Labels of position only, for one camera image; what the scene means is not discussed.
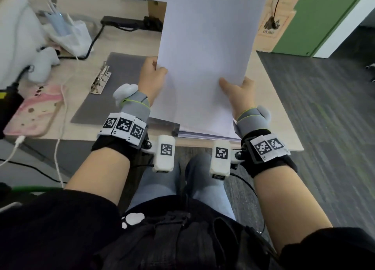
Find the person's right forearm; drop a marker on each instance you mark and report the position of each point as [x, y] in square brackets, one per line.
[288, 202]

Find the person's left thumb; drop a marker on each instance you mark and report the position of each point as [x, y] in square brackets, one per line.
[161, 72]

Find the white paper sheets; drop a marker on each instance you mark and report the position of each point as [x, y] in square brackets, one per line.
[205, 58]

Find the pink marbled phone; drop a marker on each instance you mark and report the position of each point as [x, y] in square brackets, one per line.
[35, 110]

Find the grey clipboard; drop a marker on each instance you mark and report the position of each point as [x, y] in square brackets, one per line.
[117, 85]

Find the black wristband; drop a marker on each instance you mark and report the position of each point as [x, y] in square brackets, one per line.
[272, 164]
[117, 146]

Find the black chair caster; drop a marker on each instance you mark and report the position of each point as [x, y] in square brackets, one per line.
[371, 72]

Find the stack of paper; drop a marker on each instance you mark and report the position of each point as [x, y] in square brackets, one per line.
[205, 135]

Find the person's right thumb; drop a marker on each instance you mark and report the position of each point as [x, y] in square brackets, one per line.
[226, 85]

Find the white fabric bundle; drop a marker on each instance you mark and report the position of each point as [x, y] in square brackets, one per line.
[17, 29]

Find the person's left forearm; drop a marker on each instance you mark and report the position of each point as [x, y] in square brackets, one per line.
[99, 173]

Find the person's black jacket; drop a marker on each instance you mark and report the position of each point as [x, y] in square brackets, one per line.
[52, 231]

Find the metal clipboard clip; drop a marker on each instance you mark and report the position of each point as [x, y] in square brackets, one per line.
[100, 78]

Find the black power strip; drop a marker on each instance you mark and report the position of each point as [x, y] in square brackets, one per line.
[126, 22]

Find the green cabinet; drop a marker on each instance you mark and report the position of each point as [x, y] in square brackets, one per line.
[316, 17]

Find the white plastic bag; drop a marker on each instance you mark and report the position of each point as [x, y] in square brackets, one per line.
[73, 35]

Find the black device with yellow label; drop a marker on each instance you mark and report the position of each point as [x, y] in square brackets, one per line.
[8, 105]

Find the person's left hand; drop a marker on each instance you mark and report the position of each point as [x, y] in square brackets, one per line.
[149, 82]

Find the white marker tag cuff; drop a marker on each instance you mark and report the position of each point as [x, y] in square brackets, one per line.
[268, 146]
[124, 126]

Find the person's right hand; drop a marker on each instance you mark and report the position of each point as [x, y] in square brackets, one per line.
[241, 98]

